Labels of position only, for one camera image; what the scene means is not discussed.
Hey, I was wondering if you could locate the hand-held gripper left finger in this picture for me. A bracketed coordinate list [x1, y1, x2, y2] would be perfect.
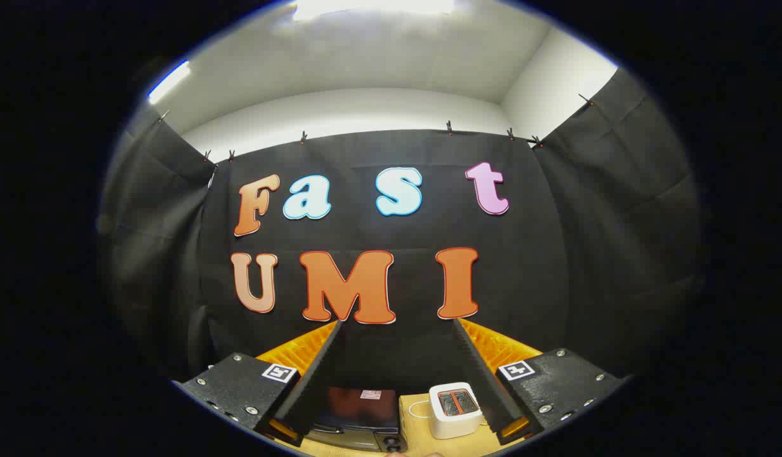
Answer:
[173, 319, 344, 448]

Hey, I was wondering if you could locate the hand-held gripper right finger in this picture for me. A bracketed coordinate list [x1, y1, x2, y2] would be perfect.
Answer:
[453, 317, 626, 446]

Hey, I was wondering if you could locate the black toaster oven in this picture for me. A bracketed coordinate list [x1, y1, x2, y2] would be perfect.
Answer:
[305, 386, 409, 453]

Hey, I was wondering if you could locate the white pop-up toaster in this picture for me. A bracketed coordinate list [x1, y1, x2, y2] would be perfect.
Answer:
[428, 382, 484, 440]

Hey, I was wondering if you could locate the ceiling light panel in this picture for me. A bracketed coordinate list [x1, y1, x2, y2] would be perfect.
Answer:
[147, 60, 192, 105]
[293, 0, 455, 20]

